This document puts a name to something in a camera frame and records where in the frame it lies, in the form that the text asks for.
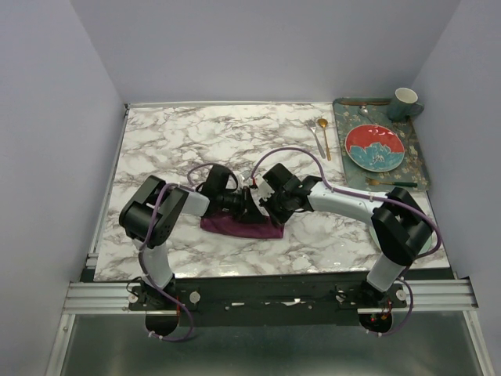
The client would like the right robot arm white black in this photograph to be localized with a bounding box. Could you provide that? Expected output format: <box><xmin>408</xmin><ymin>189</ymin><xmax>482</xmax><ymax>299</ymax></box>
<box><xmin>254</xmin><ymin>164</ymin><xmax>434</xmax><ymax>307</ymax></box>

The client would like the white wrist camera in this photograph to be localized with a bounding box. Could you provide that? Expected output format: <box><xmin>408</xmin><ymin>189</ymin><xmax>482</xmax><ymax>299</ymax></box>
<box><xmin>240</xmin><ymin>171</ymin><xmax>251</xmax><ymax>183</ymax></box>
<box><xmin>257</xmin><ymin>180</ymin><xmax>275</xmax><ymax>206</ymax></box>

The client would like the gold spoon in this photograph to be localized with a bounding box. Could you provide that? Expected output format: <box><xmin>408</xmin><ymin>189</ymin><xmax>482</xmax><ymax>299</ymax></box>
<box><xmin>317</xmin><ymin>118</ymin><xmax>332</xmax><ymax>161</ymax></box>

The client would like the floral teal placemat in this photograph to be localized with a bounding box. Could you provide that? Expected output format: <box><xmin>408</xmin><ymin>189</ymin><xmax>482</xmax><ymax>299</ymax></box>
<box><xmin>331</xmin><ymin>96</ymin><xmax>432</xmax><ymax>193</ymax></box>

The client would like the gold knife on placemat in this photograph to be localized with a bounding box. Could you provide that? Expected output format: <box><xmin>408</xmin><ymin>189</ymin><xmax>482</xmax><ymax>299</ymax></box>
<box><xmin>338</xmin><ymin>99</ymin><xmax>390</xmax><ymax>106</ymax></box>

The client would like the dark teal mug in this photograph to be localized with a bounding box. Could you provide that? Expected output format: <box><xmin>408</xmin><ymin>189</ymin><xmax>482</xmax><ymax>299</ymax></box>
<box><xmin>387</xmin><ymin>88</ymin><xmax>424</xmax><ymax>122</ymax></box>

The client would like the red and teal plate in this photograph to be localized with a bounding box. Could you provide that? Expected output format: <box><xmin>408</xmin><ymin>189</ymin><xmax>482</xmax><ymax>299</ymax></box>
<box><xmin>344</xmin><ymin>124</ymin><xmax>405</xmax><ymax>172</ymax></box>

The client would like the silver spoon on placemat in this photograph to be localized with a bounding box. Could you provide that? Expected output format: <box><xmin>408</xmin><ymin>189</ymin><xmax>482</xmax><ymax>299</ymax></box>
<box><xmin>359</xmin><ymin>105</ymin><xmax>376</xmax><ymax>125</ymax></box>

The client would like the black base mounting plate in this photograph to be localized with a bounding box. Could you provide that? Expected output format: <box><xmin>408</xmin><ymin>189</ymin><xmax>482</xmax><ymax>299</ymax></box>
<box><xmin>126</xmin><ymin>272</ymin><xmax>408</xmax><ymax>329</ymax></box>

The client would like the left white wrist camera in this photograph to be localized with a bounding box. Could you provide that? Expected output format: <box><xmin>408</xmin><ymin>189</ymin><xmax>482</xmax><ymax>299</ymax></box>
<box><xmin>240</xmin><ymin>171</ymin><xmax>251</xmax><ymax>183</ymax></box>

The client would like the purple cloth napkin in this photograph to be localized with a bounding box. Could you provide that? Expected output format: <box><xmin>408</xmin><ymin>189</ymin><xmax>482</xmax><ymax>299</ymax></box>
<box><xmin>200</xmin><ymin>213</ymin><xmax>284</xmax><ymax>240</ymax></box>

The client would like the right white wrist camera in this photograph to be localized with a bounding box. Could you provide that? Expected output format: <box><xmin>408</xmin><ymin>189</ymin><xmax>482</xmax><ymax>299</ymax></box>
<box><xmin>257</xmin><ymin>180</ymin><xmax>275</xmax><ymax>206</ymax></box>

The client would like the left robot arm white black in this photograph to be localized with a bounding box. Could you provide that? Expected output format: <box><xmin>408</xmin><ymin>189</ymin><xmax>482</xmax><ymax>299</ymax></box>
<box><xmin>119</xmin><ymin>164</ymin><xmax>283</xmax><ymax>309</ymax></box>

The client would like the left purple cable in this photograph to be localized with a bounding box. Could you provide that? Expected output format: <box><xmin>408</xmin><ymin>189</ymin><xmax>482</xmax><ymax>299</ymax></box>
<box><xmin>136</xmin><ymin>163</ymin><xmax>216</xmax><ymax>342</ymax></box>

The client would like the silver fork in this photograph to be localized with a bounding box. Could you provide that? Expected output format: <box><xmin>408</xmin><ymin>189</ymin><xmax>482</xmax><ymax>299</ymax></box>
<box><xmin>305</xmin><ymin>120</ymin><xmax>326</xmax><ymax>159</ymax></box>

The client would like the light green plate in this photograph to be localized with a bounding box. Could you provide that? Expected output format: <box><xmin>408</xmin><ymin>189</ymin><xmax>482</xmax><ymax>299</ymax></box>
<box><xmin>369</xmin><ymin>226</ymin><xmax>432</xmax><ymax>255</ymax></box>

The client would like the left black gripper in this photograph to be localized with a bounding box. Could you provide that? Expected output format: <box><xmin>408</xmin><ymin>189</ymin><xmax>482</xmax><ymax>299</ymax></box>
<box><xmin>217</xmin><ymin>186</ymin><xmax>267</xmax><ymax>223</ymax></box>

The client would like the green handled knife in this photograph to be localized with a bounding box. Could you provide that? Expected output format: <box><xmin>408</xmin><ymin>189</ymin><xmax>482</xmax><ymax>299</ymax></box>
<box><xmin>365</xmin><ymin>177</ymin><xmax>418</xmax><ymax>188</ymax></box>

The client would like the aluminium frame rail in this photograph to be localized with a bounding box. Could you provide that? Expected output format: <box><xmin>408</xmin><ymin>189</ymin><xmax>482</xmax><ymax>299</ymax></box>
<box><xmin>48</xmin><ymin>269</ymin><xmax>490</xmax><ymax>375</ymax></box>

